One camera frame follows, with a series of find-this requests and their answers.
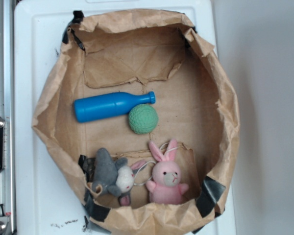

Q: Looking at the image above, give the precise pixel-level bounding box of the brown paper bag bin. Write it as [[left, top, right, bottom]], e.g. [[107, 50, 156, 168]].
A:
[[32, 9, 240, 235]]

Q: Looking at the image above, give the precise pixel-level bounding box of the pink plush bunny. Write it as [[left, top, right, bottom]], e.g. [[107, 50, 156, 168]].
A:
[[146, 139, 189, 205]]

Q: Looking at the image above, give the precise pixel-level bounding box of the grey and white plush bunny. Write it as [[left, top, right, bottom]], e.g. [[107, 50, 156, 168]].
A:
[[92, 148, 147, 206]]

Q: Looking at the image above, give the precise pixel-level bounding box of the blue plastic toy bottle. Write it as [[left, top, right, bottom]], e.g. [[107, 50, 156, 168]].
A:
[[73, 92, 156, 123]]

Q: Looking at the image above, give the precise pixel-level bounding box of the aluminium frame rail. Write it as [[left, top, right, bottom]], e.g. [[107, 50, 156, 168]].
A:
[[0, 0, 17, 235]]

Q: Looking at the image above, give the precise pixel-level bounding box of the green textured foam ball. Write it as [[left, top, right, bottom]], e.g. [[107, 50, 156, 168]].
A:
[[128, 104, 159, 134]]

